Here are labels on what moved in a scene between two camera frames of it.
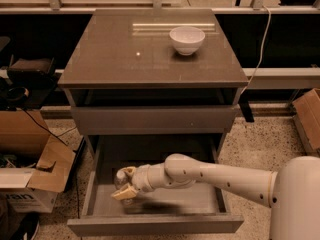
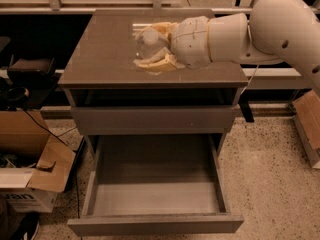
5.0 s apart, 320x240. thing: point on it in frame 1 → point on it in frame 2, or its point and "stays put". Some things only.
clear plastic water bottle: (121, 181) → (150, 42)
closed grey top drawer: (152, 120) stays put
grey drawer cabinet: (145, 85) stays put
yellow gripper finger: (126, 192) → (162, 62)
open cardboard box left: (34, 165) stays put
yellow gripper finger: (130, 170) → (165, 27)
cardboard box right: (307, 119) stays put
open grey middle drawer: (172, 210) stays put
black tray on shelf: (31, 69) stays put
